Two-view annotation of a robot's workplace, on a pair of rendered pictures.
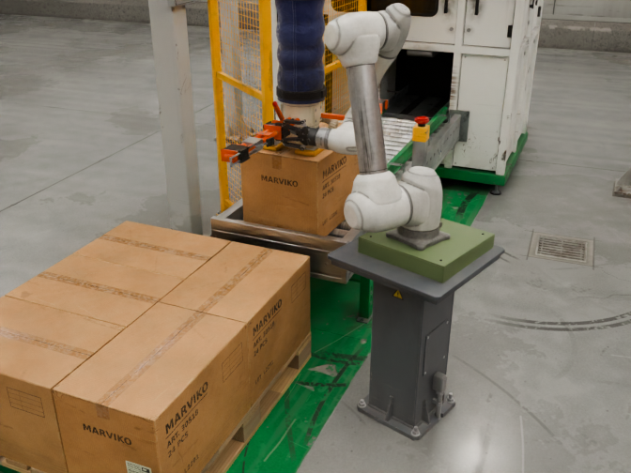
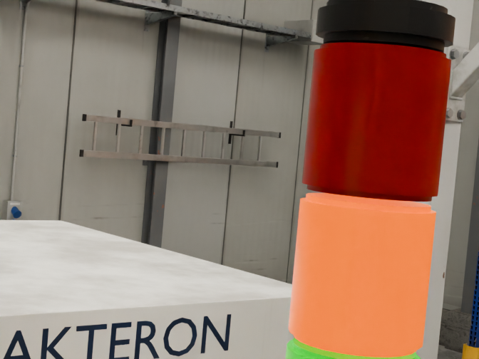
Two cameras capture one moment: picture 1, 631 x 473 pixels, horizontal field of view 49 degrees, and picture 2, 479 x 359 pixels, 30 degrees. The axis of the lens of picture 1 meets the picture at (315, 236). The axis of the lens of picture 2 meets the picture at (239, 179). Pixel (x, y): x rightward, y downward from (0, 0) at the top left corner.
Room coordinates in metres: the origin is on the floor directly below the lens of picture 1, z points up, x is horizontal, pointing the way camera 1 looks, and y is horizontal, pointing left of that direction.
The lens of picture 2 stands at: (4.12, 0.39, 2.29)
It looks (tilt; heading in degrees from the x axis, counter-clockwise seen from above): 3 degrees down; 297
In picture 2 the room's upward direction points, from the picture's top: 5 degrees clockwise
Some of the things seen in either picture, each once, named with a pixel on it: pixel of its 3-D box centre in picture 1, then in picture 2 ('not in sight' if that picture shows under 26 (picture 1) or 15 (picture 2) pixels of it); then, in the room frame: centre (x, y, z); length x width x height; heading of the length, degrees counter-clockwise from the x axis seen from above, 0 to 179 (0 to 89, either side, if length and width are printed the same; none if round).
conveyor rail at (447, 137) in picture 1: (413, 177); not in sight; (3.86, -0.58, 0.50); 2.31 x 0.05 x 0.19; 157
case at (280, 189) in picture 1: (308, 175); not in sight; (3.23, 0.03, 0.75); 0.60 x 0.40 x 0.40; 153
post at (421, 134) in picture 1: (415, 221); not in sight; (3.25, -0.51, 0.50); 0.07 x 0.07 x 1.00; 67
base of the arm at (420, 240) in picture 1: (422, 229); not in sight; (2.41, -0.41, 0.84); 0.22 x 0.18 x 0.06; 132
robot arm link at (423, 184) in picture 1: (419, 196); not in sight; (2.40, -0.38, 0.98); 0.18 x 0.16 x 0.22; 122
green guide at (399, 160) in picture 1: (421, 144); not in sight; (4.21, -0.67, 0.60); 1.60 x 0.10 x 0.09; 157
